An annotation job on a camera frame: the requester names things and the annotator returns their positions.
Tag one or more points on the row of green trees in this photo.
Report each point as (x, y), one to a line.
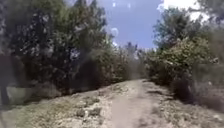
(56, 46)

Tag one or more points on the row of green bushes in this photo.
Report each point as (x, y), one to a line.
(181, 56)

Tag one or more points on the pale dirt path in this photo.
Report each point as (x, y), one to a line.
(128, 106)

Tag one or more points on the dry grass verge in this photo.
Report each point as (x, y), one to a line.
(190, 115)
(56, 111)

